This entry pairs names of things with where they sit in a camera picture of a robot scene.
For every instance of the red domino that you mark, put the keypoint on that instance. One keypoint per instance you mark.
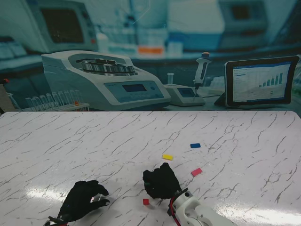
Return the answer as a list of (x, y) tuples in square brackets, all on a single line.
[(146, 201)]

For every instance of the printed laboratory scene backdrop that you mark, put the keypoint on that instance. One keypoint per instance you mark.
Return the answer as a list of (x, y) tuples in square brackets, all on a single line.
[(150, 28)]

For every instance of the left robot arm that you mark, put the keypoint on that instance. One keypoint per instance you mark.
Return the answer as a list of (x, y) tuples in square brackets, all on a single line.
[(56, 221)]

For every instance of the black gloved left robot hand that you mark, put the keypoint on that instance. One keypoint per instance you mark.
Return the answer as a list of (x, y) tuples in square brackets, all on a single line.
[(78, 197)]

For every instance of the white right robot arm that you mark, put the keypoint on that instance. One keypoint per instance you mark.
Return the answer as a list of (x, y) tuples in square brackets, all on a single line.
[(200, 212)]

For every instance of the yellow domino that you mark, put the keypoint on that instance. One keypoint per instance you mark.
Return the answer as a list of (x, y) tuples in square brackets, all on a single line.
[(167, 157)]

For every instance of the pink domino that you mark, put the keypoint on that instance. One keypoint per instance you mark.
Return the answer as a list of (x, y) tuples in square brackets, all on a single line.
[(196, 172)]

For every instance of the blue domino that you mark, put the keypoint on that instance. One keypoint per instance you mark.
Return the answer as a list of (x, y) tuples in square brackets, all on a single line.
[(195, 145)]

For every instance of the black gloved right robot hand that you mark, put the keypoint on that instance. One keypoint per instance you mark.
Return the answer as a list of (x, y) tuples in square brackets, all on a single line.
[(162, 182)]

